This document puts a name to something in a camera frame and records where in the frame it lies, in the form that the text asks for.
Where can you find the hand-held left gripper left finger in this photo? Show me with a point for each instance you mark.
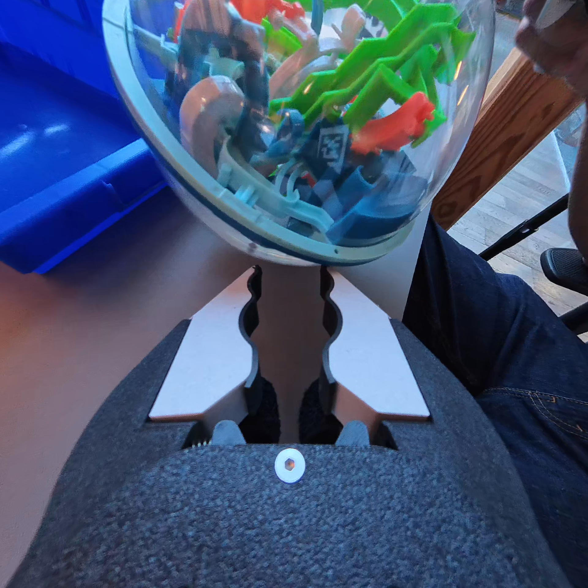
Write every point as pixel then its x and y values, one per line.
pixel 206 363

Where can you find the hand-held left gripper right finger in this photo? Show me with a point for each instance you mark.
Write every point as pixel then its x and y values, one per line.
pixel 374 363

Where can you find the clear plastic maze ball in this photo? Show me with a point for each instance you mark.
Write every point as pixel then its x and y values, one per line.
pixel 298 128

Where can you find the person's right forearm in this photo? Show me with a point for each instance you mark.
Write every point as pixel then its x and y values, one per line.
pixel 551 50

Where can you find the person's blue jeans leg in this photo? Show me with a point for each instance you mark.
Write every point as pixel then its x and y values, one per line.
pixel 487 344

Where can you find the black office chair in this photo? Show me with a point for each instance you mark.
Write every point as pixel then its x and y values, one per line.
pixel 567 271

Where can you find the blue plastic bin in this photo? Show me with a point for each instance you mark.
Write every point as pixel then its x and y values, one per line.
pixel 59 151

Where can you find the wooden table leg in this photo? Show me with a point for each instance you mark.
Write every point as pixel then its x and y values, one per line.
pixel 510 138

